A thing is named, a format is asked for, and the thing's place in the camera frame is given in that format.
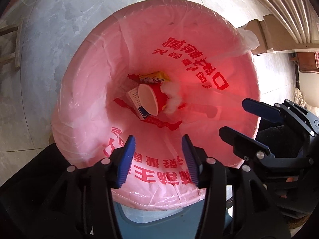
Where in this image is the beige coffee table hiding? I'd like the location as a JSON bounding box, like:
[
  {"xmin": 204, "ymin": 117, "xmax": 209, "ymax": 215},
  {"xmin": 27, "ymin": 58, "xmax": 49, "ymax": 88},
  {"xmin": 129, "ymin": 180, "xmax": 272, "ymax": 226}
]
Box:
[{"xmin": 258, "ymin": 0, "xmax": 318, "ymax": 52}]

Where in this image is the white tissue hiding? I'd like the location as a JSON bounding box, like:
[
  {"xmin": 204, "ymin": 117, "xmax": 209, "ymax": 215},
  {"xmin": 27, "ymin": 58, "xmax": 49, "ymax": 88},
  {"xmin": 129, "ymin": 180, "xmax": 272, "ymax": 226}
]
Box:
[{"xmin": 160, "ymin": 81, "xmax": 182, "ymax": 114}]

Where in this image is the white blue medicine box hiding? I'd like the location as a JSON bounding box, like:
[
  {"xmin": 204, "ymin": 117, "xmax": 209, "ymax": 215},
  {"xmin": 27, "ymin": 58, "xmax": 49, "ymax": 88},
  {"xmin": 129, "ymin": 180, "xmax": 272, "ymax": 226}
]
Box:
[{"xmin": 126, "ymin": 87, "xmax": 150, "ymax": 120}]

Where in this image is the red paper cup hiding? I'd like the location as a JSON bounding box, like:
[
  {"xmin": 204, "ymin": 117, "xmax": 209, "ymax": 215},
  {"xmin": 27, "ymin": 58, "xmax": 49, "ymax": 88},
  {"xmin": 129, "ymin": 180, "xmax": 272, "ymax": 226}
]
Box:
[{"xmin": 138, "ymin": 84, "xmax": 168, "ymax": 116}]

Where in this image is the pink lined trash bin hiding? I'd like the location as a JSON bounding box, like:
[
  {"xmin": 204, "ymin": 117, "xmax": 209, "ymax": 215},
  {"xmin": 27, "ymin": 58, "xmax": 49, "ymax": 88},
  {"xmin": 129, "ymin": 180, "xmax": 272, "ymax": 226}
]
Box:
[{"xmin": 51, "ymin": 0, "xmax": 260, "ymax": 211}]

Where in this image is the yellow snack wrapper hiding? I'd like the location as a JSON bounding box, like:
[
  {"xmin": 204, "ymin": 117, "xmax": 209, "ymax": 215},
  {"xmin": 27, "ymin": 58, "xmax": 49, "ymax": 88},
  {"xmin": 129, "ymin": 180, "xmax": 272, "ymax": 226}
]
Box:
[{"xmin": 139, "ymin": 71, "xmax": 171, "ymax": 84}]

